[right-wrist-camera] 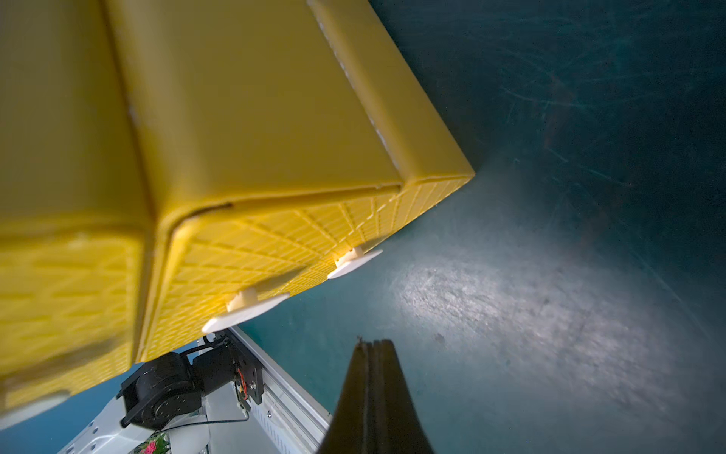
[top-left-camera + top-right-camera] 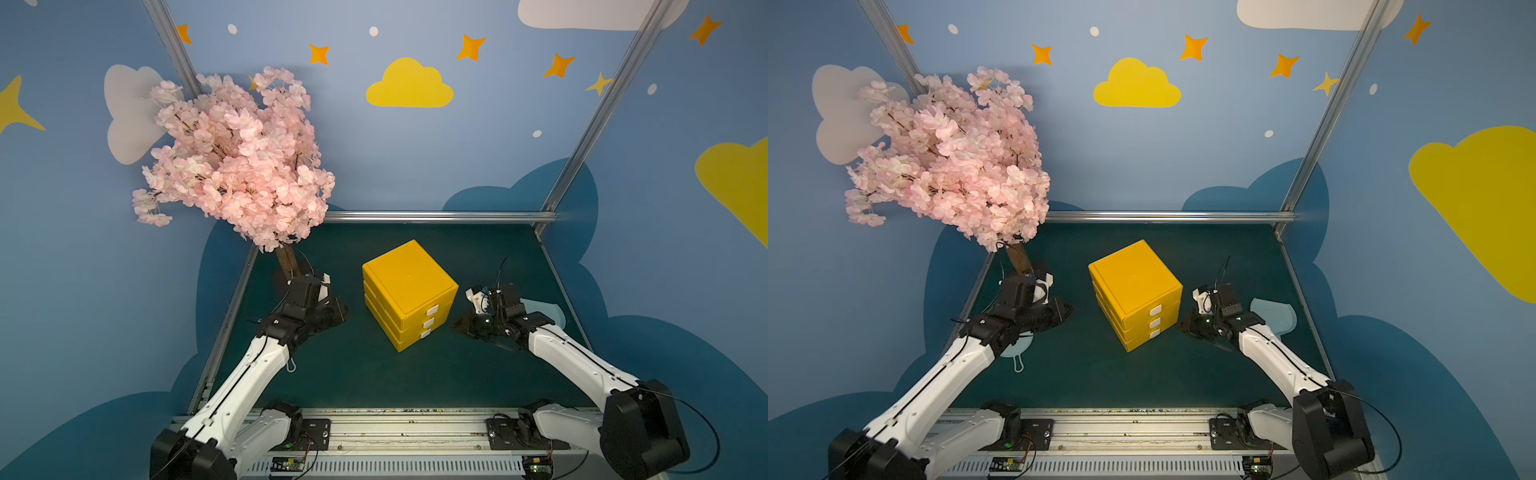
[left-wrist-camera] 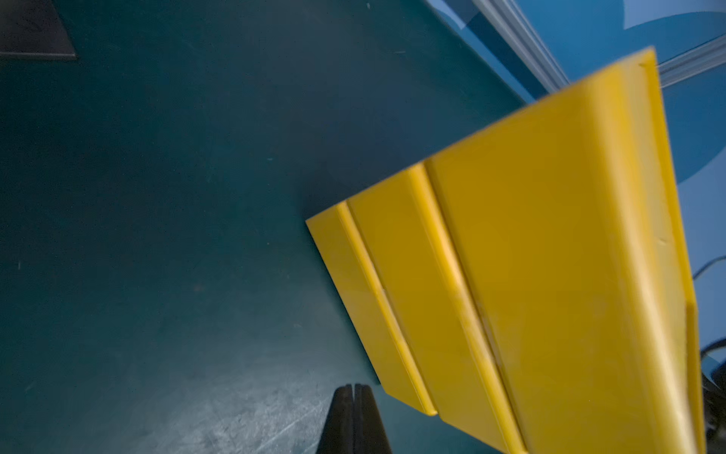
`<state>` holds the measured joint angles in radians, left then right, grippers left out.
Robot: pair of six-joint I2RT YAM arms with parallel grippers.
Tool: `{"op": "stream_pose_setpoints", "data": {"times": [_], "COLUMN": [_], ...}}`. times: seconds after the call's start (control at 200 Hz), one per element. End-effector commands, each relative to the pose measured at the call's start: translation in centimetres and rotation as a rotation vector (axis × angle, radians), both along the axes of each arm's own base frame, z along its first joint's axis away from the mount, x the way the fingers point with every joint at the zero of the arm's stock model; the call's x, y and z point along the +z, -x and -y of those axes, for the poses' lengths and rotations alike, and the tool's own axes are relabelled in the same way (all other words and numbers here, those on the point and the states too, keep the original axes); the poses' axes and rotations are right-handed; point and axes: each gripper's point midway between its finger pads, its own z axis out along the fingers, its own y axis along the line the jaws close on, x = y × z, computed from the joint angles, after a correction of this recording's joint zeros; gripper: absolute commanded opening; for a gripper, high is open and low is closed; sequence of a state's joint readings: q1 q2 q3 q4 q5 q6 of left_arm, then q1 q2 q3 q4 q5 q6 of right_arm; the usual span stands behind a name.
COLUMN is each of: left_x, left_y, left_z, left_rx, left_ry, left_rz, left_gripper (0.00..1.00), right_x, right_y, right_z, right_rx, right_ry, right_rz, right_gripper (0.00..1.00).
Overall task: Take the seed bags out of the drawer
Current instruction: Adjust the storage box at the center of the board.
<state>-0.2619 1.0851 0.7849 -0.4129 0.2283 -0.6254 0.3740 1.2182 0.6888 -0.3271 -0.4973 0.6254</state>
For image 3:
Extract back horizontal aluminium profile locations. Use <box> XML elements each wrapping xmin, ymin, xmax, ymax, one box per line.
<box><xmin>658</xmin><ymin>36</ymin><xmax>725</xmax><ymax>88</ymax></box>

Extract right corner aluminium post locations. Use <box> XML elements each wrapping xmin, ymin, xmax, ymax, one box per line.
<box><xmin>474</xmin><ymin>0</ymin><xmax>570</xmax><ymax>94</ymax></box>

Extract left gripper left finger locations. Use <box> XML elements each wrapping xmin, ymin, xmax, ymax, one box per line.
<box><xmin>316</xmin><ymin>384</ymin><xmax>354</xmax><ymax>454</ymax></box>

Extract yellow drawer cabinet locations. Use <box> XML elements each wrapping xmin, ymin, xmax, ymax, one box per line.
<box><xmin>306</xmin><ymin>48</ymin><xmax>706</xmax><ymax>453</ymax></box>

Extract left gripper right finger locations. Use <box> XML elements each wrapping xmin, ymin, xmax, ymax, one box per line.
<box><xmin>354</xmin><ymin>384</ymin><xmax>392</xmax><ymax>454</ymax></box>

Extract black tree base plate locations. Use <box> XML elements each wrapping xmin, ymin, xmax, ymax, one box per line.
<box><xmin>1</xmin><ymin>0</ymin><xmax>78</xmax><ymax>61</ymax></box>

